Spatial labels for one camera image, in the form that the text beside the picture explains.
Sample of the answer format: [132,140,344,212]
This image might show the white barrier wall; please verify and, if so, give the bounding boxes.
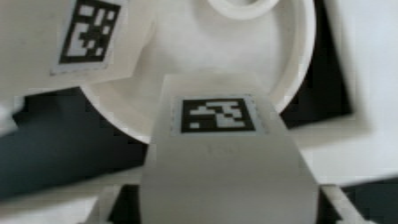
[283,0,398,186]
[0,168,141,224]

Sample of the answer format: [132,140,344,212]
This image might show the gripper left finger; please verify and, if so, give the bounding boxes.
[77,184,145,224]

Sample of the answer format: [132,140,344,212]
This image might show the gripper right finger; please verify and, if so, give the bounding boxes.
[317,183,379,224]

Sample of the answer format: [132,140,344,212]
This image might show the white right barrier wall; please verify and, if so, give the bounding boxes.
[283,0,398,186]

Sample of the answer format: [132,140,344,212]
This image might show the white round stool seat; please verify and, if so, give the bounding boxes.
[82,0,317,143]

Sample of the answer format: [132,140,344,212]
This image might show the white front barrier wall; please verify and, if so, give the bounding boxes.
[0,168,141,224]

